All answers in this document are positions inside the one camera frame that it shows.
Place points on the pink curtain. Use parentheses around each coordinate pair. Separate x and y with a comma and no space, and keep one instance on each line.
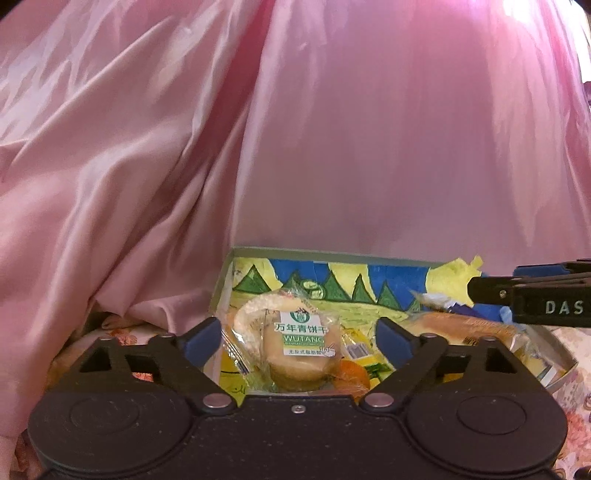
(140,140)

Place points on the small orange mandarin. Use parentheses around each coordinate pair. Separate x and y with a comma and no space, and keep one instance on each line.
(351,379)

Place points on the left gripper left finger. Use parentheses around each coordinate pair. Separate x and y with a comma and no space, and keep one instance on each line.
(181,360)

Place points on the round biscuit pack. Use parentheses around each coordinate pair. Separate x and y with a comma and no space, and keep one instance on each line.
(281,343)

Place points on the packaged bread loaf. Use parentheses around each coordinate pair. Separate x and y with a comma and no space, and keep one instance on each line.
(465,330)

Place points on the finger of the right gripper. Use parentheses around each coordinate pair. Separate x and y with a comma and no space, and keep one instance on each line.
(548,300)
(554,269)

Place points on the grey tray with painted liner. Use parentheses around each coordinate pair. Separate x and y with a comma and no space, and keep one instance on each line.
(359,290)

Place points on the yellow green snack bar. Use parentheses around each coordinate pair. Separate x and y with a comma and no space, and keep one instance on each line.
(360,349)

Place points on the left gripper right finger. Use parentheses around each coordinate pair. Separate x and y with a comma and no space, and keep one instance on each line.
(413,358)

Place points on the dark blue stick sachets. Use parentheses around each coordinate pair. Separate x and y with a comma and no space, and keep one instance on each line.
(489,312)

